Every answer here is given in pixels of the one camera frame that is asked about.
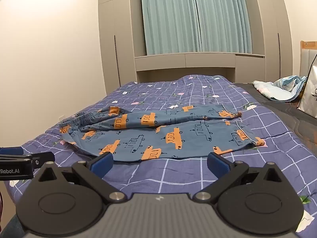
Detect teal curtain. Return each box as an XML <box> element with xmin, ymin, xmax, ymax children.
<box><xmin>140</xmin><ymin>0</ymin><xmax>253</xmax><ymax>55</ymax></box>

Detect light blue crumpled blanket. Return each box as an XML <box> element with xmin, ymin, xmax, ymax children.
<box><xmin>252</xmin><ymin>75</ymin><xmax>308</xmax><ymax>103</ymax></box>

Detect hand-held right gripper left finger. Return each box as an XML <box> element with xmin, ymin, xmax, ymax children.
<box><xmin>37</xmin><ymin>152</ymin><xmax>128</xmax><ymax>203</ymax></box>

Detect dark grey mattress cover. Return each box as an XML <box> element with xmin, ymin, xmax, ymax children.
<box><xmin>232</xmin><ymin>82</ymin><xmax>317</xmax><ymax>159</ymax></box>

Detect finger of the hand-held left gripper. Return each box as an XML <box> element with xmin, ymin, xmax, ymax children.
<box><xmin>0</xmin><ymin>147</ymin><xmax>24</xmax><ymax>156</ymax></box>
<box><xmin>0</xmin><ymin>152</ymin><xmax>55</xmax><ymax>167</ymax></box>

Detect blue pants with orange print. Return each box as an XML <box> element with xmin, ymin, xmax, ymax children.
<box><xmin>59</xmin><ymin>104</ymin><xmax>266</xmax><ymax>163</ymax></box>

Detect white plastic bag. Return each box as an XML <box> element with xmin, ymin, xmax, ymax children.
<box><xmin>297</xmin><ymin>54</ymin><xmax>317</xmax><ymax>119</ymax></box>

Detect wooden bed headboard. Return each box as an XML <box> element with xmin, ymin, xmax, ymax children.
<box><xmin>299</xmin><ymin>40</ymin><xmax>317</xmax><ymax>78</ymax></box>

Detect blue checkered floral quilt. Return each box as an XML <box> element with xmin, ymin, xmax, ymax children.
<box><xmin>4</xmin><ymin>74</ymin><xmax>317</xmax><ymax>233</ymax></box>

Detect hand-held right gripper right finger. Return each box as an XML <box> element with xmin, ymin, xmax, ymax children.
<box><xmin>193</xmin><ymin>152</ymin><xmax>284</xmax><ymax>203</ymax></box>

